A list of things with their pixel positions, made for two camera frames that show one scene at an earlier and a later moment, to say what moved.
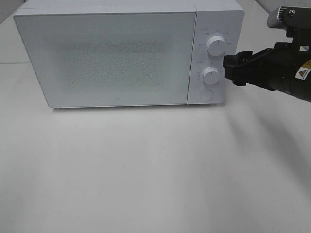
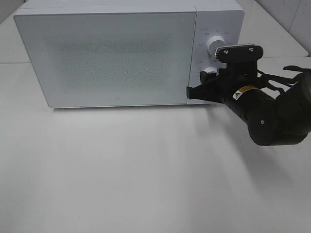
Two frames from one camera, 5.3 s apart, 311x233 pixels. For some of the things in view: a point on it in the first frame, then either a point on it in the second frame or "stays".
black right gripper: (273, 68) -> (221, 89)
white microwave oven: (97, 53) stays
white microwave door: (106, 59) stays
